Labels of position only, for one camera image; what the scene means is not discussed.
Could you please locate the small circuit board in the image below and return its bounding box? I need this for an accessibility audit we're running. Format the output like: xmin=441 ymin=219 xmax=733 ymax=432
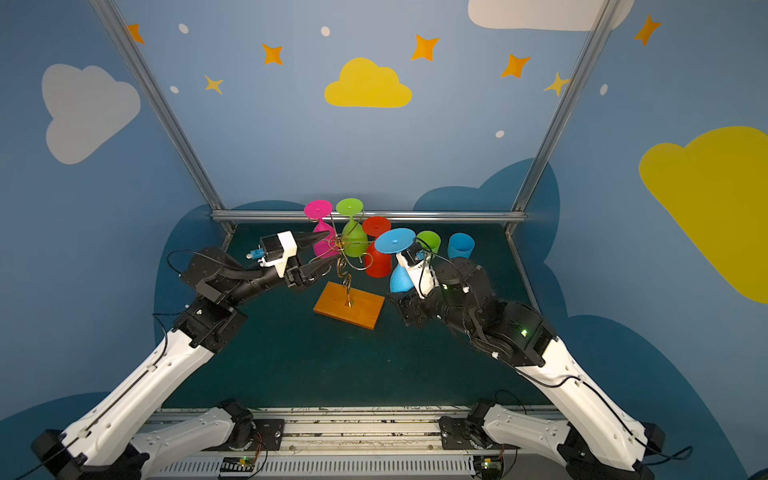
xmin=472 ymin=456 xmax=505 ymax=480
xmin=217 ymin=456 xmax=256 ymax=478

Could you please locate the aluminium frame post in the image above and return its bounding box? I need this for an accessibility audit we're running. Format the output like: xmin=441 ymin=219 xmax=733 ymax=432
xmin=505 ymin=0 xmax=622 ymax=236
xmin=90 ymin=0 xmax=225 ymax=213

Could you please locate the right small circuit board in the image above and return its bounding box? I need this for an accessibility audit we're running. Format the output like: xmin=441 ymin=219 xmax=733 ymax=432
xmin=472 ymin=456 xmax=505 ymax=480

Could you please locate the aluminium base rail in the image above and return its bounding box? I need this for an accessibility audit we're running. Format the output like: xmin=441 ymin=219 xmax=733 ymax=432
xmin=95 ymin=407 xmax=619 ymax=480

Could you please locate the blue wine glass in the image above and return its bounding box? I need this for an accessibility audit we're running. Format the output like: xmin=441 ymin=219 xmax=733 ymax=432
xmin=447 ymin=232 xmax=476 ymax=259
xmin=374 ymin=228 xmax=416 ymax=293

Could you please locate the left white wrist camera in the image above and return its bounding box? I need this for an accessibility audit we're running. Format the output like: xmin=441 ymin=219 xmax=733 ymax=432
xmin=246 ymin=231 xmax=298 ymax=267

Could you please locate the left small circuit board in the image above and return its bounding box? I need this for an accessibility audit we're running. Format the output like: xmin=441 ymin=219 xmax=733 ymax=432
xmin=217 ymin=456 xmax=256 ymax=478

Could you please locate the wooden base wire glass rack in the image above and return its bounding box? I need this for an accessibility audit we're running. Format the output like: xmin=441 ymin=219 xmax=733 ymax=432
xmin=314 ymin=206 xmax=384 ymax=330

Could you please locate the red wine glass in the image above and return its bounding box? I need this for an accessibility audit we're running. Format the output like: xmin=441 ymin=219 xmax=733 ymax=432
xmin=362 ymin=216 xmax=392 ymax=278

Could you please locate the green wine glass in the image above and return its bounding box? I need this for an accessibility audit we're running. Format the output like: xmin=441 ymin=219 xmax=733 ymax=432
xmin=336 ymin=198 xmax=369 ymax=258
xmin=416 ymin=230 xmax=442 ymax=254

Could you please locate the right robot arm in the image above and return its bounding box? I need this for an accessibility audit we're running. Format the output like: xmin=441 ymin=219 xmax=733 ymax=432
xmin=388 ymin=251 xmax=693 ymax=479

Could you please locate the pink wine glass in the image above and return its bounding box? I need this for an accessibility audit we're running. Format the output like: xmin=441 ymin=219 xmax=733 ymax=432
xmin=304 ymin=200 xmax=339 ymax=259

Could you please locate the left aluminium frame post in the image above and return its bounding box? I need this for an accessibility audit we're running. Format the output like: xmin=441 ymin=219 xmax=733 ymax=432
xmin=90 ymin=0 xmax=225 ymax=213

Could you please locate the right aluminium frame post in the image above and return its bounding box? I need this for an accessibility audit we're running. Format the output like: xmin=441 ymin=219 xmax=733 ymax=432
xmin=505 ymin=0 xmax=622 ymax=236

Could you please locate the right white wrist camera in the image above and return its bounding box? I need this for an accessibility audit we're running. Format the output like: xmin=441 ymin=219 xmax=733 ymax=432
xmin=402 ymin=242 xmax=437 ymax=299

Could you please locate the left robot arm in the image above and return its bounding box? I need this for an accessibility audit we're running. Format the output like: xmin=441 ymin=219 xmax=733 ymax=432
xmin=31 ymin=231 xmax=332 ymax=479

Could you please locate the back aluminium frame bar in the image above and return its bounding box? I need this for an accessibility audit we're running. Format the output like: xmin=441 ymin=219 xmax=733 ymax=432
xmin=210 ymin=210 xmax=526 ymax=223

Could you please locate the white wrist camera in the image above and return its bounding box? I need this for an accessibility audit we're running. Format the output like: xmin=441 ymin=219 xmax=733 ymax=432
xmin=246 ymin=231 xmax=298 ymax=267
xmin=402 ymin=242 xmax=437 ymax=299

